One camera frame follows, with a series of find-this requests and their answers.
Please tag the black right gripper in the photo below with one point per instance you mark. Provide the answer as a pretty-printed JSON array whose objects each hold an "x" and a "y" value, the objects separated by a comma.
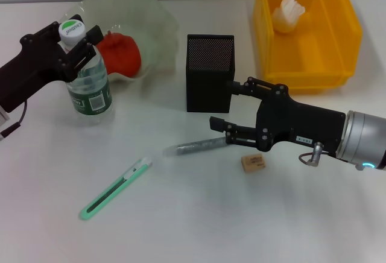
[{"x": 301, "y": 121}]

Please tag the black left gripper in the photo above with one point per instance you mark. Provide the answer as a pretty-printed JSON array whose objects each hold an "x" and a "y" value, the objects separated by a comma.
[{"x": 33, "y": 67}]

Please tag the red apple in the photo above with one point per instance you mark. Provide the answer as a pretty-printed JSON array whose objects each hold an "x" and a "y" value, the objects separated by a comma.
[{"x": 123, "y": 55}]

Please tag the clear plastic water bottle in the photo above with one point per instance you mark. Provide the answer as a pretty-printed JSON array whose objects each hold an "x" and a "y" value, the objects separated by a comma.
[{"x": 90, "y": 100}]

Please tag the white paper ball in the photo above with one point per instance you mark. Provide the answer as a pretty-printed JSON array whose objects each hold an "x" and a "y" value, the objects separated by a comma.
[{"x": 285, "y": 15}]

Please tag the black mesh pen holder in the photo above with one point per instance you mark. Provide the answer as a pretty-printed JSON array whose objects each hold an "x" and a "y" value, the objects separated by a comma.
[{"x": 208, "y": 88}]

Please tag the tan eraser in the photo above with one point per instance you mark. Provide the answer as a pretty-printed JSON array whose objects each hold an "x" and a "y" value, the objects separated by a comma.
[{"x": 253, "y": 163}]

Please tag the grey pen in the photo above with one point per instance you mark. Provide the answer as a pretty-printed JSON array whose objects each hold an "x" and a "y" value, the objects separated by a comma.
[{"x": 193, "y": 147}]

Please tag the green glass fruit plate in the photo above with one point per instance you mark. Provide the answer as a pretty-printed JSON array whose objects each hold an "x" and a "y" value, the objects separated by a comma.
[{"x": 144, "y": 18}]

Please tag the green utility knife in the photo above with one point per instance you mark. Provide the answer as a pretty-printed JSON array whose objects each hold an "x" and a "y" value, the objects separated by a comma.
[{"x": 114, "y": 189}]

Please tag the yellow plastic bin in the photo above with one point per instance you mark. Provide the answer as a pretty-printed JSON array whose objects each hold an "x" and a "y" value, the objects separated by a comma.
[{"x": 307, "y": 55}]

